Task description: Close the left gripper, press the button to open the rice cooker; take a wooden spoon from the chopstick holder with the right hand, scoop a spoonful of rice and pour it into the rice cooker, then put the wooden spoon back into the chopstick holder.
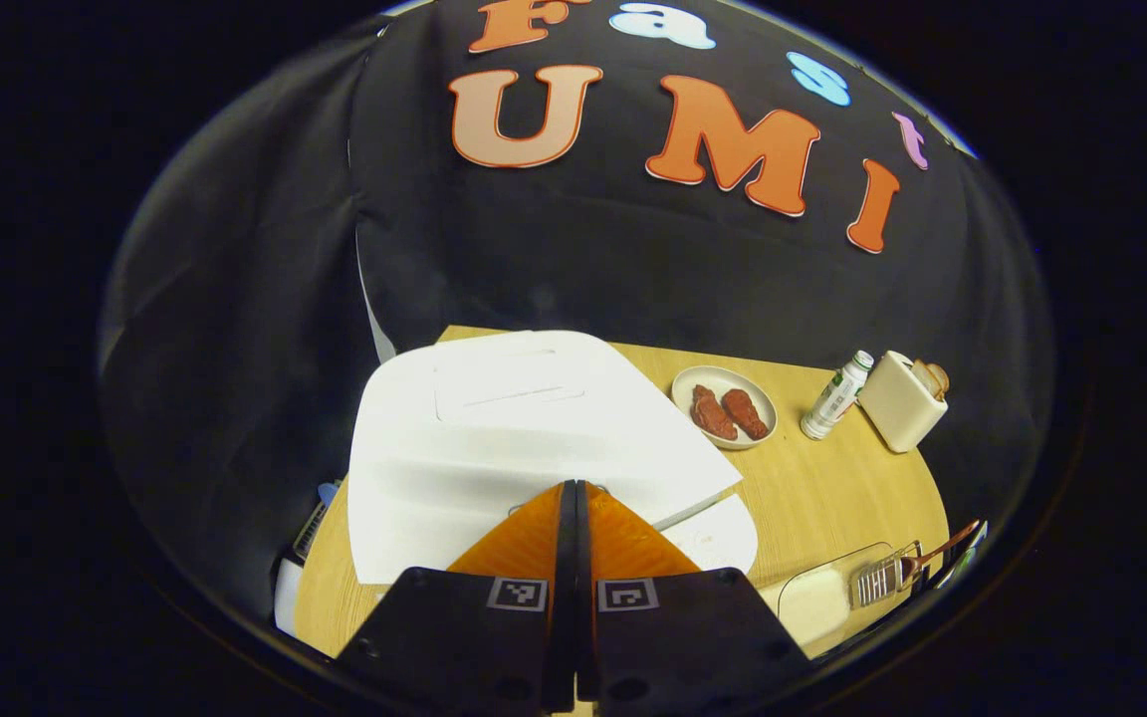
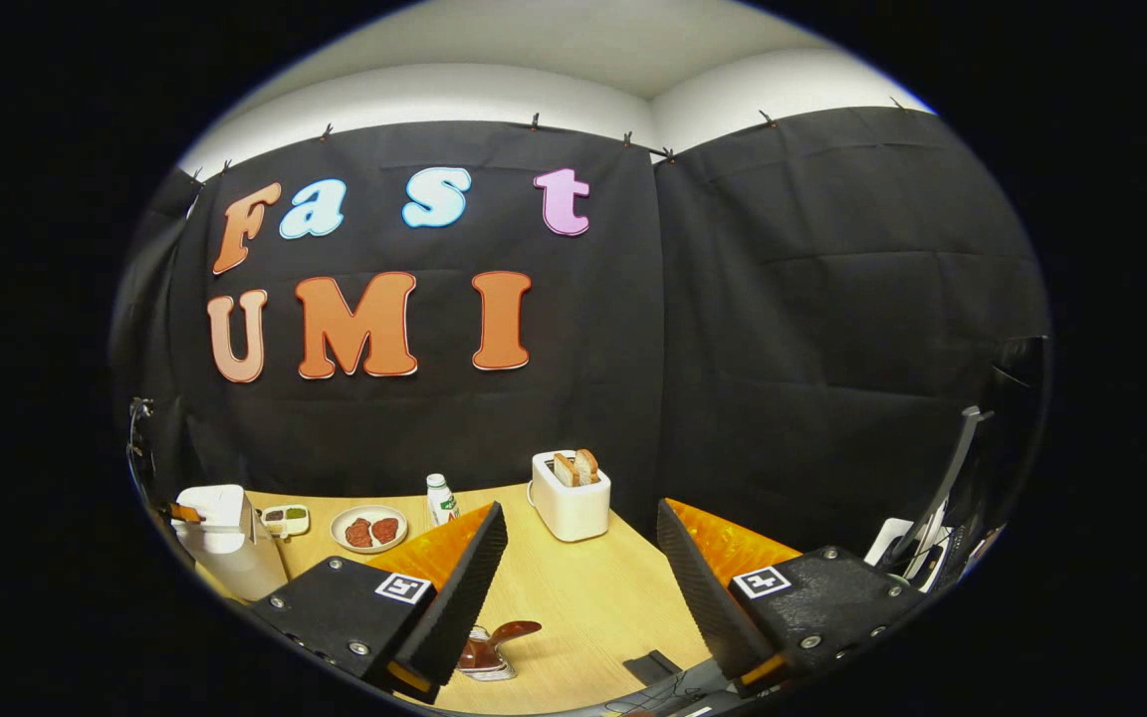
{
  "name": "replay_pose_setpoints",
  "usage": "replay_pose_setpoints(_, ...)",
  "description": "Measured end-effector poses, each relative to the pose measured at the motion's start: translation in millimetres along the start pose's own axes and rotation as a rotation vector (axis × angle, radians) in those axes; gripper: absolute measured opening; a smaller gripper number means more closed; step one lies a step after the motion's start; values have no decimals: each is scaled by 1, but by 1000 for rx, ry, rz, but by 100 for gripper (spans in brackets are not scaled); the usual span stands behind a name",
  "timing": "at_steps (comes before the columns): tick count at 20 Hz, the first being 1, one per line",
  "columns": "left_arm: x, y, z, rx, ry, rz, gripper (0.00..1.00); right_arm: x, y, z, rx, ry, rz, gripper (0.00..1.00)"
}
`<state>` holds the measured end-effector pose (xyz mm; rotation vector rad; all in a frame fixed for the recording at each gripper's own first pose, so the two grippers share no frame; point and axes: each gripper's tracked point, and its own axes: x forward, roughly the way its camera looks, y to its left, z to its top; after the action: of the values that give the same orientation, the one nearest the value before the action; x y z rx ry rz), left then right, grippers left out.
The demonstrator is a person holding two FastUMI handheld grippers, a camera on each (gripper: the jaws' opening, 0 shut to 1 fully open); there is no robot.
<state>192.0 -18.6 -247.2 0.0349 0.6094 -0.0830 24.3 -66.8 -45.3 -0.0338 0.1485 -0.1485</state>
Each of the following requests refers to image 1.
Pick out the red meat piece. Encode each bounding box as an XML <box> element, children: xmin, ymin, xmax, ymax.
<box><xmin>721</xmin><ymin>388</ymin><xmax>770</xmax><ymax>441</ymax></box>
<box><xmin>690</xmin><ymin>384</ymin><xmax>739</xmax><ymax>442</ymax></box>

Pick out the white oval plate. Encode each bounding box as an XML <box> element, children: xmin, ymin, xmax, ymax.
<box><xmin>671</xmin><ymin>365</ymin><xmax>779</xmax><ymax>451</ymax></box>

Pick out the white rice cooker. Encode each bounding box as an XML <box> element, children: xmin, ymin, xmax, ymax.
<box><xmin>347</xmin><ymin>331</ymin><xmax>760</xmax><ymax>587</ymax></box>

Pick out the grey slatted rack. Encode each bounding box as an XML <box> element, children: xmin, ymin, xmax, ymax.
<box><xmin>293</xmin><ymin>481</ymin><xmax>341</xmax><ymax>559</ymax></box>

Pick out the white sheet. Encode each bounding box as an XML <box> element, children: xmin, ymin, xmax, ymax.
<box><xmin>275</xmin><ymin>558</ymin><xmax>306</xmax><ymax>638</ymax></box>

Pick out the white drink bottle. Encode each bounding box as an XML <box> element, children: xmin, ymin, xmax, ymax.
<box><xmin>800</xmin><ymin>350</ymin><xmax>875</xmax><ymax>441</ymax></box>

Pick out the brown wooden spoon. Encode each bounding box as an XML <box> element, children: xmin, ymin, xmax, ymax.
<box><xmin>897</xmin><ymin>519</ymin><xmax>983</xmax><ymax>587</ymax></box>

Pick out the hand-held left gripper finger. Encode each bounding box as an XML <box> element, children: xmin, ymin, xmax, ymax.
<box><xmin>576</xmin><ymin>481</ymin><xmax>818</xmax><ymax>716</ymax></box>
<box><xmin>335</xmin><ymin>480</ymin><xmax>577</xmax><ymax>716</ymax></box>

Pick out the white toaster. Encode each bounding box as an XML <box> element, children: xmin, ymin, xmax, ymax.
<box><xmin>857</xmin><ymin>351</ymin><xmax>950</xmax><ymax>454</ymax></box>

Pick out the black backdrop cloth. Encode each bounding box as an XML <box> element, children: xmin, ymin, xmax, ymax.
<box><xmin>101</xmin><ymin>0</ymin><xmax>1052</xmax><ymax>638</ymax></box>

